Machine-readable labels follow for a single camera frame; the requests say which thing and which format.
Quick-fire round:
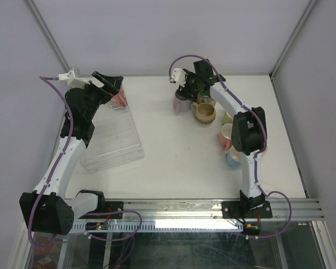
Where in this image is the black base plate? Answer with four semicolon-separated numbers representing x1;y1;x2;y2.
79;201;124;220
221;201;273;219

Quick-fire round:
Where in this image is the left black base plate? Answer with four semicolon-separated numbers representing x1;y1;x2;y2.
79;201;124;220

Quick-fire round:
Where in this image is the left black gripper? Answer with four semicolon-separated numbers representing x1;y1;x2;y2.
80;71;123;121

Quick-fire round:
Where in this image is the aluminium mounting rail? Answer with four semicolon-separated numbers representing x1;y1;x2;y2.
122;198;324;222

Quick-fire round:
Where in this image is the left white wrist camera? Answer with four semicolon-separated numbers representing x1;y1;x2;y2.
56;67;89;89

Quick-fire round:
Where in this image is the lavender mug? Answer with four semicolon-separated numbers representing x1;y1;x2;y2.
173;94;192;114

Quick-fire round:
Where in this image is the green-inside patterned mug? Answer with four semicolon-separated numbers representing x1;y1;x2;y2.
197;93;216;106

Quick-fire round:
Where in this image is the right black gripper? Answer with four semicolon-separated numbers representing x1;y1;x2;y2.
175;69;201;101

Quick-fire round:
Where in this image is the pale yellow mug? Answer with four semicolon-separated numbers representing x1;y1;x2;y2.
222;111;233;125

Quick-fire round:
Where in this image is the pink patterned mug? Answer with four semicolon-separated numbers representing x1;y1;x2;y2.
110;86;128;108

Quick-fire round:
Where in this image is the pink mug white inside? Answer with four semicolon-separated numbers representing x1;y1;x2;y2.
218;123;233;151

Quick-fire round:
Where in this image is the black connector box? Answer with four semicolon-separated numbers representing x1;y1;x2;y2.
241;224;261;236

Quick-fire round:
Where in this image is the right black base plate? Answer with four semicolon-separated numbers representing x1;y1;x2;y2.
221;201;273;219

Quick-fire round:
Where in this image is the beige stoneware mug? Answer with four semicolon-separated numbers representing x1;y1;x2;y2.
190;102;216;125

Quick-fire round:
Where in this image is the small electronics board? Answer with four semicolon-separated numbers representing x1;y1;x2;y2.
85;222;109;231

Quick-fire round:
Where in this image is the clear acrylic dish rack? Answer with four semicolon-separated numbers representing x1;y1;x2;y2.
80;101;144;172

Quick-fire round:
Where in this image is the light pink mug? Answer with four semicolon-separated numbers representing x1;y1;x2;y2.
262;145;268;156

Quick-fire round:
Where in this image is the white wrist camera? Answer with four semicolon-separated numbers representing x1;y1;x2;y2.
169;68;187;87
56;67;89;89

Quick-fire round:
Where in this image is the white slotted cable duct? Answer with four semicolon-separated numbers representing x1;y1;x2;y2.
69;219;243;234

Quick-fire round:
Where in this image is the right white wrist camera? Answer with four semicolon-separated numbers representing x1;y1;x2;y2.
169;68;187;87

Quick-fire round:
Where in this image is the light blue mug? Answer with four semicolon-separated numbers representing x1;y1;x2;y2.
227;146;241;169

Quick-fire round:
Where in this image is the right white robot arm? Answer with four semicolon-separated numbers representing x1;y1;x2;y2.
169;58;267;219

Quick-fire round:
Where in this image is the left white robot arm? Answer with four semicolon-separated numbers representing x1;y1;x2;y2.
19;69;123;235

